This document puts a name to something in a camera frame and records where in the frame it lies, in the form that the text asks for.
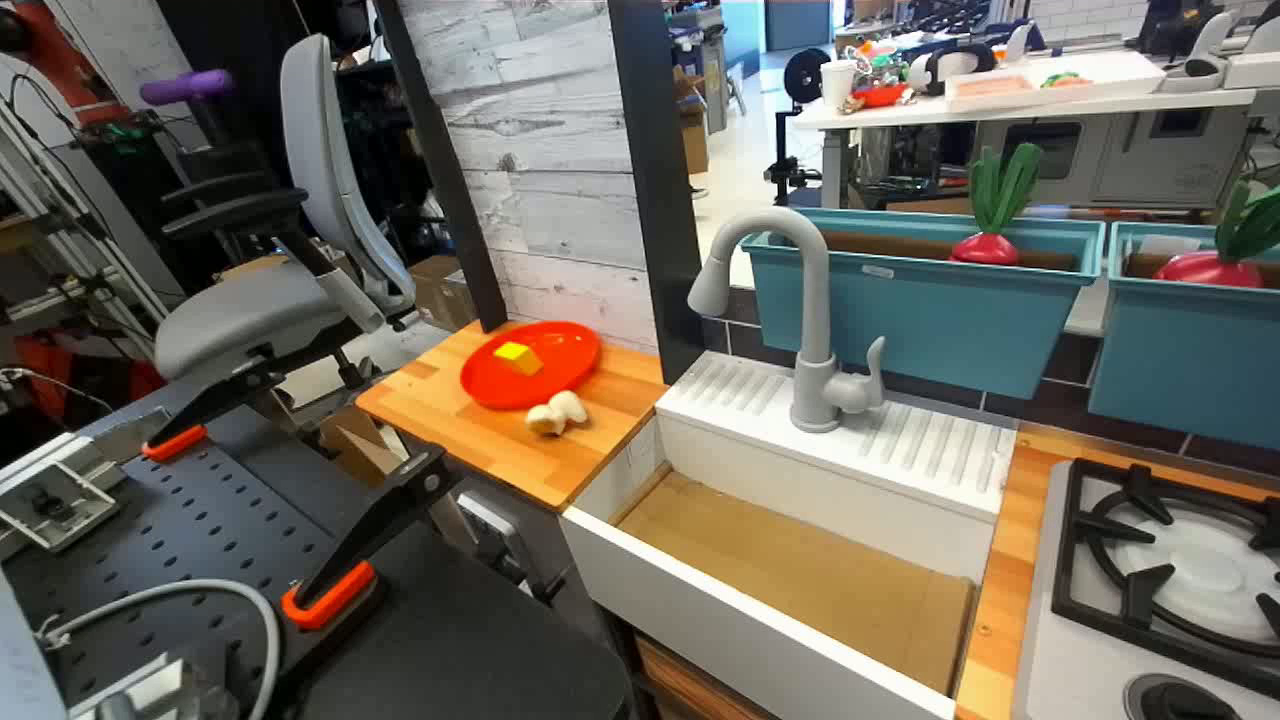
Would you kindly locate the grey kitchen faucet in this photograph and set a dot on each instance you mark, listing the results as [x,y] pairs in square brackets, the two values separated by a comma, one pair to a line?
[812,364]

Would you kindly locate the orange plastic plate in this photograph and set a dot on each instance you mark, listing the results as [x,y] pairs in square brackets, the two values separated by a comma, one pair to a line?
[566,353]

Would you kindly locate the white toy garlic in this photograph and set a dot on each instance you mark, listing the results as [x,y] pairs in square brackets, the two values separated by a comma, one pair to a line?
[560,414]

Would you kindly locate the yellow toy butter block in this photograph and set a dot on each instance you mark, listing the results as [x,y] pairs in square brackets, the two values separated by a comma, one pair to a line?
[519,358]

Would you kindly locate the wooden countertop board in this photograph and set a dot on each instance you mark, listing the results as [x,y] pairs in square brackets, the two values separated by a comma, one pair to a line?
[447,414]

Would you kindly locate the cardboard box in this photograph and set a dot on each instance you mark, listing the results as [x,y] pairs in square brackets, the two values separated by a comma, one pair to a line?
[440,292]

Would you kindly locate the grey wood panel board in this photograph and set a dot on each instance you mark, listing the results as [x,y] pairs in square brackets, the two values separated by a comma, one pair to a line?
[546,163]

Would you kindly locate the white toy sink basin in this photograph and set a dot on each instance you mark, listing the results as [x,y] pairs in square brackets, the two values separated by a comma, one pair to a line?
[705,604]

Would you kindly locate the teal planter box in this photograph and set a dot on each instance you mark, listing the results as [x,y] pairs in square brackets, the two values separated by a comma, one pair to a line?
[932,324]
[1187,361]

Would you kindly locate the black filament spool stand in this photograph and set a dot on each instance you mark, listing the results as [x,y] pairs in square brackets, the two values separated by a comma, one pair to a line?
[805,74]

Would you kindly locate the white cup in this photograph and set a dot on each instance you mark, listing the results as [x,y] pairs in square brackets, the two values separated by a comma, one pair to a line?
[839,84]

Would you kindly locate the red bowl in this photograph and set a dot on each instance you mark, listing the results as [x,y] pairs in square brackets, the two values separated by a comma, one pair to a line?
[881,98]

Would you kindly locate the red toy radish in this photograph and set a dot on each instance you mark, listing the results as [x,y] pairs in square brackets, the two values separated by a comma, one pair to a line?
[986,246]
[1204,271]

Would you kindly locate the grey office chair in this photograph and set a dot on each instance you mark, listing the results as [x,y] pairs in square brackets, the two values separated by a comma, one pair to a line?
[243,322]

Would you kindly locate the wooden stove surround counter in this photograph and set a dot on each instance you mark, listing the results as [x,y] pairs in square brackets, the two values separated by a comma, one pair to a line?
[994,602]

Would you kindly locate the white background table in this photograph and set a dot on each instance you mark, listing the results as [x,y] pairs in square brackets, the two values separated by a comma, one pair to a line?
[1015,105]

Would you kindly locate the black perforated table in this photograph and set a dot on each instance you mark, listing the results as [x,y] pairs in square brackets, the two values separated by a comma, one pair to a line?
[172,532]

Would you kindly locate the toy gas stove top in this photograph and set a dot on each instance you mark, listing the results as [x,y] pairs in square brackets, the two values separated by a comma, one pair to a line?
[1066,666]

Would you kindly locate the purple padded roll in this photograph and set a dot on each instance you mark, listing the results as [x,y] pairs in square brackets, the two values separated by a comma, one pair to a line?
[185,84]

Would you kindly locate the silver mounting plate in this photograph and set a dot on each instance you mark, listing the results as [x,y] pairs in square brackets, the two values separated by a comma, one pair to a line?
[58,506]

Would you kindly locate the black frame post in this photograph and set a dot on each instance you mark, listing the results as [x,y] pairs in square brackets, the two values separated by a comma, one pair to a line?
[663,172]
[447,187]

